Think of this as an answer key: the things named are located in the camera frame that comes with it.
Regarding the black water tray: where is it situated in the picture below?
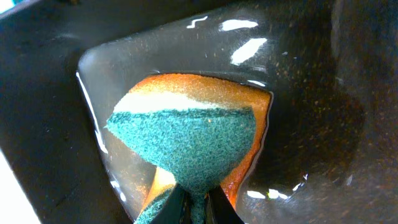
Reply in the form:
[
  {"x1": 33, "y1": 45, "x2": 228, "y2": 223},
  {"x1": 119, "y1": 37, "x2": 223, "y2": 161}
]
[{"x1": 1, "y1": 0, "x2": 397, "y2": 223}]

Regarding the green yellow scrub sponge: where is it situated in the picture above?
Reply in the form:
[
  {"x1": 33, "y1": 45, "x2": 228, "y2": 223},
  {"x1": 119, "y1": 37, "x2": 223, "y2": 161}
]
[{"x1": 106, "y1": 73, "x2": 272, "y2": 223}]

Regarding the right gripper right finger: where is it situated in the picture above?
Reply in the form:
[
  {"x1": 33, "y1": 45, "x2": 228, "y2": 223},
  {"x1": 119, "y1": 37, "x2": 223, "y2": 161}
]
[{"x1": 205, "y1": 186, "x2": 244, "y2": 224}]

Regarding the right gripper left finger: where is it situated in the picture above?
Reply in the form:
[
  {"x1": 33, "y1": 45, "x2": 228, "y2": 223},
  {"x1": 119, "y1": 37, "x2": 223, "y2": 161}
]
[{"x1": 150, "y1": 184, "x2": 187, "y2": 224}]

